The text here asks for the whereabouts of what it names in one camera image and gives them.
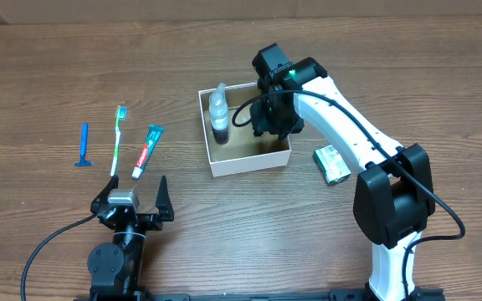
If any green white soap packet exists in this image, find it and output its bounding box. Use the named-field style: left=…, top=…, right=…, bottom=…
left=313, top=145, right=351, bottom=186

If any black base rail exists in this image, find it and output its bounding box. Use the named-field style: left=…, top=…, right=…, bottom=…
left=73, top=286, right=447, bottom=301

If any clear soap pump bottle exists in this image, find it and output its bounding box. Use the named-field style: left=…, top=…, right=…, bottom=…
left=208, top=83, right=229, bottom=145

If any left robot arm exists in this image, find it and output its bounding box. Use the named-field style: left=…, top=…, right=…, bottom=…
left=87, top=176, right=175, bottom=300

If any white cardboard box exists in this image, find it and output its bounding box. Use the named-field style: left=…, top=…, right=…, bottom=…
left=198, top=89, right=291, bottom=177

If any green white toothbrush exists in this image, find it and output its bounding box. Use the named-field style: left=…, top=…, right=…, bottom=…
left=110, top=105, right=127, bottom=176

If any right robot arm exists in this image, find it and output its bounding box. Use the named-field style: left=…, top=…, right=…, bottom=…
left=249, top=43, right=444, bottom=300

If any blue disposable razor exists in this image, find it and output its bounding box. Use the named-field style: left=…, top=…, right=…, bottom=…
left=74, top=123, right=93, bottom=167

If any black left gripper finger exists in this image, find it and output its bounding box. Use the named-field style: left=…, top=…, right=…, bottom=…
left=156, top=176, right=174, bottom=222
left=90, top=175, right=119, bottom=213

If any Colgate toothpaste tube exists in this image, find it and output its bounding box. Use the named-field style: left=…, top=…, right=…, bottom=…
left=131, top=125, right=164, bottom=180

